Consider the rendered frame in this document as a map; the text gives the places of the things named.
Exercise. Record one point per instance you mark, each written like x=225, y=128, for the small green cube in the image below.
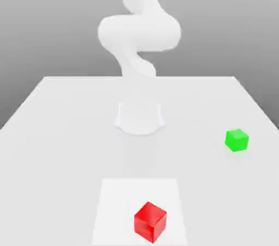
x=236, y=140

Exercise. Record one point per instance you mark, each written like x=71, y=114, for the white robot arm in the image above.
x=139, y=32

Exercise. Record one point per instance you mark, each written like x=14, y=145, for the small red cube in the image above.
x=150, y=222

